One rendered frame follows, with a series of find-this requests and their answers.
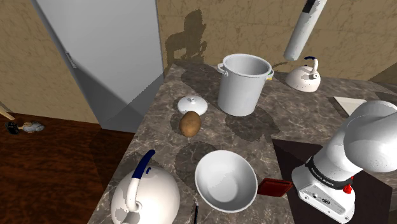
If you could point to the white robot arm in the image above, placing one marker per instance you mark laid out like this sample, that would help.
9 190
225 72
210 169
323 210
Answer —
369 145

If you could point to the white round lid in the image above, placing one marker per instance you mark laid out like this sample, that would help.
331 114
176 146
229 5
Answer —
192 105

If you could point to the brown potato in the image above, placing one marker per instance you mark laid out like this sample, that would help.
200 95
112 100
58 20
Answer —
190 124

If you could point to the tall white stock pot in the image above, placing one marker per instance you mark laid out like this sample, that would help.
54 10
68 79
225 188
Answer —
238 93

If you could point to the white bowl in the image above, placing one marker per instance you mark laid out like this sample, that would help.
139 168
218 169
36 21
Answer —
226 181

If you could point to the black pen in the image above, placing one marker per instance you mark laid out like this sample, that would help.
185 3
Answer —
196 214

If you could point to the dark robot stand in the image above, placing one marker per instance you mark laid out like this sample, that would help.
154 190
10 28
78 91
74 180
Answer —
293 155

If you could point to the red square box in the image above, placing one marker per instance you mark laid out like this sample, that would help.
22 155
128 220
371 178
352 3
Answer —
274 187

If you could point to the grey door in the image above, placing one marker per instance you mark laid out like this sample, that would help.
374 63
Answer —
108 46

